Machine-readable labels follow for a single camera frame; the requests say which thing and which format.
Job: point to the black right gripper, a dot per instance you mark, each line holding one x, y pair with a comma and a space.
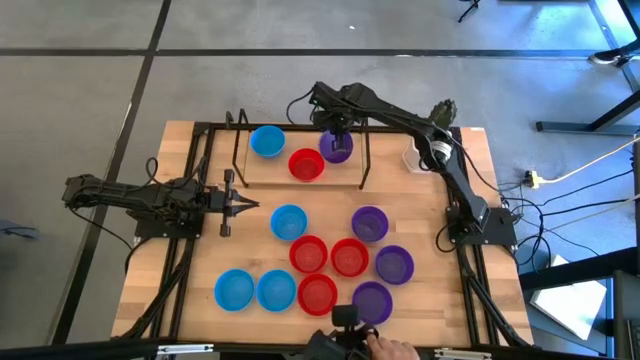
332, 120

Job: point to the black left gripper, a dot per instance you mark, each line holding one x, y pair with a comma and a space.
220, 200

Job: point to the purple plastic mini bowl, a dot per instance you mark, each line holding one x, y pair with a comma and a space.
326, 152
375, 300
370, 224
394, 264

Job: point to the red plastic mini bowl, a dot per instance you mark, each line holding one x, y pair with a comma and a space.
349, 257
306, 164
308, 254
317, 294

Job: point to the blue plastic mini bowl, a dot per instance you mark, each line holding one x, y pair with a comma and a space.
267, 141
234, 290
289, 222
276, 290

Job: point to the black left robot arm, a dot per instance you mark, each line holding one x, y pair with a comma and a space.
125, 192

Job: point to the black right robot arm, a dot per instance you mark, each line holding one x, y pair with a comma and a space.
395, 117

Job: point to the green cactus in white pot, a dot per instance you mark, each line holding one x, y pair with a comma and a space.
411, 160

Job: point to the black clamp hook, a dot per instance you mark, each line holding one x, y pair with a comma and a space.
230, 120

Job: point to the black stand foot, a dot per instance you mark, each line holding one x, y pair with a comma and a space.
472, 6

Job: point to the person's hand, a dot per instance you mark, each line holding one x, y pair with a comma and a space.
395, 350

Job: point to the white sheet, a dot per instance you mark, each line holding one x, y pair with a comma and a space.
570, 305

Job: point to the person's shoe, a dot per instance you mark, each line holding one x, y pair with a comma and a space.
612, 57

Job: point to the black desk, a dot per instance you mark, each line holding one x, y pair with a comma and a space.
627, 320

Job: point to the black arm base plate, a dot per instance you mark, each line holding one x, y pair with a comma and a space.
502, 227
165, 232

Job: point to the silver metal bracket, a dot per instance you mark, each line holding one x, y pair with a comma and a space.
185, 349
462, 354

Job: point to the black aluminium rig frame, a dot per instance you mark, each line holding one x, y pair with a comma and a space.
75, 354

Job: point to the black table leg frame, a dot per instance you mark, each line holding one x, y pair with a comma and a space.
575, 128

